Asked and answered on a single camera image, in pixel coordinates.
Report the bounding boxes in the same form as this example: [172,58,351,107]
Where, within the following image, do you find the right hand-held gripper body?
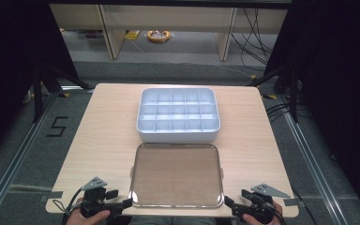
[242,183,291,225]

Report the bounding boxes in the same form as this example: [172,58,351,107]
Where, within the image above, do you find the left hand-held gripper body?
[80,176,120,219]

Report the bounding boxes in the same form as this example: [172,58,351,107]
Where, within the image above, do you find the person's right hand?
[242,201,285,225]

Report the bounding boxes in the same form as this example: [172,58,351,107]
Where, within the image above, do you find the person's left hand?
[66,197,112,225]

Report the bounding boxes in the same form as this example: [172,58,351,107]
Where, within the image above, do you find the grey tape strip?
[282,197,300,207]
[39,190,65,203]

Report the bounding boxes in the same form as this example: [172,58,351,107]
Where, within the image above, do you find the white compartment storage box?
[135,86,222,144]

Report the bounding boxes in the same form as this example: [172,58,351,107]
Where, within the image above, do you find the black metal stand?
[31,61,94,124]
[247,64,304,124]

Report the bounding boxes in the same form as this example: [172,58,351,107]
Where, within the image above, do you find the black curtain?
[262,0,360,225]
[0,0,82,167]

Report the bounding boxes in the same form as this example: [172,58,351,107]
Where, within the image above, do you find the yellow packet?
[124,30,142,41]

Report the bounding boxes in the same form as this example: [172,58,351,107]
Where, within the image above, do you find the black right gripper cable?
[252,193,289,225]

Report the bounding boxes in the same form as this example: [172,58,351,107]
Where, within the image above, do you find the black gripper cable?
[52,186,86,225]
[252,193,289,225]

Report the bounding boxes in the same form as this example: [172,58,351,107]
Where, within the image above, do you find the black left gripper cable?
[52,186,86,225]

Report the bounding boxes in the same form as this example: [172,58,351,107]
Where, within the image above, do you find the aluminium floor rail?
[276,93,349,225]
[0,90,61,225]

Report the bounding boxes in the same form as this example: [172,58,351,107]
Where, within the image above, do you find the black floor cables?
[264,101,308,125]

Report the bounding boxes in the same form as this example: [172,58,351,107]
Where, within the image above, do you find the hanging black cables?
[230,7,279,74]

